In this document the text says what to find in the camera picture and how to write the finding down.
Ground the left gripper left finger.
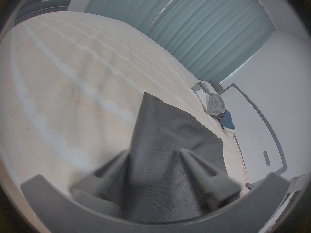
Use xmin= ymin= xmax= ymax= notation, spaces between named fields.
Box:
xmin=70 ymin=150 xmax=133 ymax=204

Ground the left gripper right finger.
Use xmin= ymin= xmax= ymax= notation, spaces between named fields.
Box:
xmin=179 ymin=148 xmax=241 ymax=209

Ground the black T-shirt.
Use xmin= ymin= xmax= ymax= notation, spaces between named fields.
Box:
xmin=97 ymin=92 xmax=228 ymax=225

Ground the pile of clothes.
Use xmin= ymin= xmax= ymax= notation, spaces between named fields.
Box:
xmin=191 ymin=81 xmax=236 ymax=137

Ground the bed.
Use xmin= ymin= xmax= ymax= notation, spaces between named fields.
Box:
xmin=0 ymin=11 xmax=288 ymax=219

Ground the white printed pillow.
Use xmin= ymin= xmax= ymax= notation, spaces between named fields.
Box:
xmin=200 ymin=81 xmax=214 ymax=92

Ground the blue-green curtain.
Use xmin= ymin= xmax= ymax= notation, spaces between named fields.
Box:
xmin=146 ymin=0 xmax=275 ymax=82
xmin=84 ymin=0 xmax=189 ymax=32

